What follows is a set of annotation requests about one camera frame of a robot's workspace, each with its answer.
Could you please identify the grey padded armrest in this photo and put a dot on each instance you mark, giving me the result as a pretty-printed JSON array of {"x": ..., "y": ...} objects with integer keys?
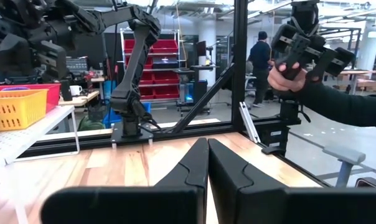
[{"x": 343, "y": 155}]

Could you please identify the dark green bag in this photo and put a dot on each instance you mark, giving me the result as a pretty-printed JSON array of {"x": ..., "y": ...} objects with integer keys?
[{"x": 90, "y": 124}]

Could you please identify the person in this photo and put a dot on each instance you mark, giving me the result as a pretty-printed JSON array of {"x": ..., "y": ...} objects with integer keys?
[{"x": 260, "y": 56}]

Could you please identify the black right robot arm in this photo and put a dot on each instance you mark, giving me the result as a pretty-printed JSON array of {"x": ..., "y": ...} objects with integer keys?
[{"x": 135, "y": 71}]

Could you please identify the white perforated shelf riser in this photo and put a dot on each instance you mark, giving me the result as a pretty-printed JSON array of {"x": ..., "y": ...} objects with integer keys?
[{"x": 35, "y": 127}]

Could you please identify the yellow plastic basket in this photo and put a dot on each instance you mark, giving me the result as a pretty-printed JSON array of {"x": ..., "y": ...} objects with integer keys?
[{"x": 16, "y": 109}]

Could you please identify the white mug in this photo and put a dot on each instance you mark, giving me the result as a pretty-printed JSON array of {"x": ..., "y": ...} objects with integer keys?
[{"x": 74, "y": 90}]

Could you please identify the person's hand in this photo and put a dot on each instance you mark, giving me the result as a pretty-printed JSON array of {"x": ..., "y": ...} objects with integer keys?
[{"x": 284, "y": 81}]

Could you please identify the metal rack with red bins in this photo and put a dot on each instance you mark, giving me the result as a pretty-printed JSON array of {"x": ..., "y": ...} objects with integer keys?
[{"x": 166, "y": 46}]

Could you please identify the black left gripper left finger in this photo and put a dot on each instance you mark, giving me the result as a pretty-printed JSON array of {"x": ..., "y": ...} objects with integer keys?
[{"x": 191, "y": 186}]

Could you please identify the red plastic basket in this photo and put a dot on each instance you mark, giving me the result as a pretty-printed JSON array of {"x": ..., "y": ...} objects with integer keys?
[{"x": 52, "y": 93}]

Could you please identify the light wooden workbench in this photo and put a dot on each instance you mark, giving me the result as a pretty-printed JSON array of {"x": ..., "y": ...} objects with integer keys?
[{"x": 82, "y": 99}]

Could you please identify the silver aluminium extrusion post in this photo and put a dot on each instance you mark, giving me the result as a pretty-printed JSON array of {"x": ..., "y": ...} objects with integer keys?
[{"x": 248, "y": 123}]

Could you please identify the blue plastic bin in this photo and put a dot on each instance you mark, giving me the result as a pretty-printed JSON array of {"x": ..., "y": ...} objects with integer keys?
[{"x": 111, "y": 116}]

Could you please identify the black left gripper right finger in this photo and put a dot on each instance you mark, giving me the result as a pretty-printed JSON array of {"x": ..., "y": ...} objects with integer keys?
[{"x": 237, "y": 193}]

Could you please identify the person's forearm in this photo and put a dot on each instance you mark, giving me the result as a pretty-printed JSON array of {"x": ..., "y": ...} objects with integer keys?
[{"x": 343, "y": 105}]

